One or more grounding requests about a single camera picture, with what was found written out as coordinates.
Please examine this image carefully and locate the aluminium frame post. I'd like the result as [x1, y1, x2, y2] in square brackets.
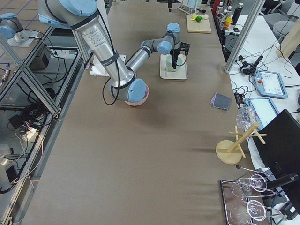
[224, 0, 265, 74]

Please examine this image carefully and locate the wine glass near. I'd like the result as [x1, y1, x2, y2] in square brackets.
[229, 200, 282, 225]

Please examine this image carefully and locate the blue teach pendant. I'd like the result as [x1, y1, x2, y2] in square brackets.
[255, 70, 288, 99]
[245, 97, 279, 130]

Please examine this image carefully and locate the wooden mug tree stand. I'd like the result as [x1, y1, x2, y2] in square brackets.
[216, 110, 266, 165]

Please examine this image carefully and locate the pink bowl with ice cubes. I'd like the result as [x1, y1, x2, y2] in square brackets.
[125, 85, 150, 106]

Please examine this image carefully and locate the green lime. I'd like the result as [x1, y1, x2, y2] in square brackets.
[195, 15, 203, 22]

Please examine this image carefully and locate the black monitor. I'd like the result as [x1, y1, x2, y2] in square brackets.
[253, 109, 300, 212]

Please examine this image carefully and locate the white camera pillar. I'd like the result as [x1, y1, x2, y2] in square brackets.
[89, 46, 126, 77]

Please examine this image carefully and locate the blue teach pendant near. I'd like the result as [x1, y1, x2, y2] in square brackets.
[245, 97, 279, 130]

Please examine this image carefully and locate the grey folded cloth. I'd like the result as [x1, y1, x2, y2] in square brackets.
[210, 93, 232, 111]

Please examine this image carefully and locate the blue teach pendant far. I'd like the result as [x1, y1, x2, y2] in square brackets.
[255, 70, 288, 99]

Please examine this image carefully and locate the cream rabbit tray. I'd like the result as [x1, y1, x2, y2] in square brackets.
[160, 54, 188, 80]

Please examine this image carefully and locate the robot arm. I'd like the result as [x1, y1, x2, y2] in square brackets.
[38, 0, 190, 104]

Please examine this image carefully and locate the black tray with glasses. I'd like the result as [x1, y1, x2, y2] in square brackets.
[220, 180, 287, 225]

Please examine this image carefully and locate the white garlic bulb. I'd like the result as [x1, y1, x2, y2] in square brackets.
[202, 14, 209, 20]

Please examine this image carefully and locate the green bowl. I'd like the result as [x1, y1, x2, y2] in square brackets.
[166, 60, 184, 67]
[166, 54, 185, 65]
[166, 66, 181, 72]

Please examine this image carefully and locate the bamboo cutting board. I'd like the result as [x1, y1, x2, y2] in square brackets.
[186, 15, 211, 34]

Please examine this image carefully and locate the clear plastic bag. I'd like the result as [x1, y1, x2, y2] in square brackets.
[236, 107, 255, 130]

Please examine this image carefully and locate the wine glass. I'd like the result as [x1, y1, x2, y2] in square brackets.
[229, 200, 282, 225]
[231, 173, 275, 198]

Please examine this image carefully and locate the wine glass far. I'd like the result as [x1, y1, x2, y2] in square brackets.
[231, 173, 275, 198]

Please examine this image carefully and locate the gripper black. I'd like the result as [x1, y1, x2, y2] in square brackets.
[168, 0, 173, 12]
[170, 42, 190, 69]

